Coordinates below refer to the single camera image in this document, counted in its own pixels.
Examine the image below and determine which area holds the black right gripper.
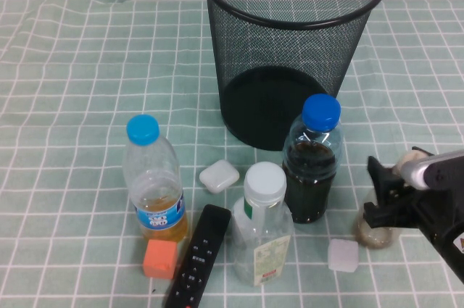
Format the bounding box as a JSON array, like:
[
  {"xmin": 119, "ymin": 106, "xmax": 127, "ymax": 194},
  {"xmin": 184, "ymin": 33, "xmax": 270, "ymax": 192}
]
[{"xmin": 362, "ymin": 155, "xmax": 464, "ymax": 286}]

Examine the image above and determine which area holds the small clear brown-tinted bottle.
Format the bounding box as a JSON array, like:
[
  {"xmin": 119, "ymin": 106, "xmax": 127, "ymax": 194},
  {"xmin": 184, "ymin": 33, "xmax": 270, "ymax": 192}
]
[{"xmin": 353, "ymin": 146, "xmax": 434, "ymax": 250}]

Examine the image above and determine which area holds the clear bottle with white cap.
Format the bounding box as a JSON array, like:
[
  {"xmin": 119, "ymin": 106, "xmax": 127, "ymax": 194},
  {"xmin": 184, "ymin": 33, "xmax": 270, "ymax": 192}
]
[{"xmin": 231, "ymin": 161, "xmax": 295, "ymax": 287}]

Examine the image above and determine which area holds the white cube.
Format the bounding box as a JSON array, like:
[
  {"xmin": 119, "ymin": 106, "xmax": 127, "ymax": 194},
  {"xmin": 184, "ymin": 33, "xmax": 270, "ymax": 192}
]
[{"xmin": 328, "ymin": 238, "xmax": 360, "ymax": 272}]

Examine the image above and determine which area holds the blue-capped bottle with dark liquid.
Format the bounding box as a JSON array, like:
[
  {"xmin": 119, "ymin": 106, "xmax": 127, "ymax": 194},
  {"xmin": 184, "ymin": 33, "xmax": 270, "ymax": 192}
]
[{"xmin": 281, "ymin": 93, "xmax": 345, "ymax": 225}]

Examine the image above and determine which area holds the white earbuds case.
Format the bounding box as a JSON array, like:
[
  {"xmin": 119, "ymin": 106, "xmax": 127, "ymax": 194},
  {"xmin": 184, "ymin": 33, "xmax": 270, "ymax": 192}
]
[{"xmin": 199, "ymin": 159, "xmax": 241, "ymax": 193}]

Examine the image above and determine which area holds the black remote control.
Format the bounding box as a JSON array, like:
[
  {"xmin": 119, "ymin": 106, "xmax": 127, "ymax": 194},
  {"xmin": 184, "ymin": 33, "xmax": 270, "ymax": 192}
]
[{"xmin": 165, "ymin": 204, "xmax": 232, "ymax": 308}]

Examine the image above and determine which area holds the light-blue-capped bottle with orange liquid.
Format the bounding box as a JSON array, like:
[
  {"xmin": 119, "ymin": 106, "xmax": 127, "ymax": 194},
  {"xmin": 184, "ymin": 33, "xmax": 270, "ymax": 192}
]
[{"xmin": 122, "ymin": 114, "xmax": 189, "ymax": 244}]

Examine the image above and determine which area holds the orange cube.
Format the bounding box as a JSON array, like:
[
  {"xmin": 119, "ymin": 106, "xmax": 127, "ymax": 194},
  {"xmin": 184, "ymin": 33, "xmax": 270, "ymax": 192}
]
[{"xmin": 142, "ymin": 238, "xmax": 178, "ymax": 280}]

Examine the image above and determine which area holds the green white-checked tablecloth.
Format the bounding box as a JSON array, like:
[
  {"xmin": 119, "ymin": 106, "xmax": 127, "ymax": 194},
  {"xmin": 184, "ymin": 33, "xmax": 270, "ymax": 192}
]
[{"xmin": 0, "ymin": 0, "xmax": 464, "ymax": 308}]

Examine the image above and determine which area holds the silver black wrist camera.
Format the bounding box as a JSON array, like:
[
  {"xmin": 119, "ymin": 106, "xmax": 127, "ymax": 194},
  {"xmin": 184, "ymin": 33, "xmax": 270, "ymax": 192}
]
[{"xmin": 401, "ymin": 151, "xmax": 464, "ymax": 192}]

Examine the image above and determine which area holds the black wire mesh wastebasket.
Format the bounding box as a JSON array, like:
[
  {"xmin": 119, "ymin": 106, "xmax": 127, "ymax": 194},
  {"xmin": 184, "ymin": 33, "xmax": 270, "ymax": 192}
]
[{"xmin": 197, "ymin": 0, "xmax": 392, "ymax": 152}]

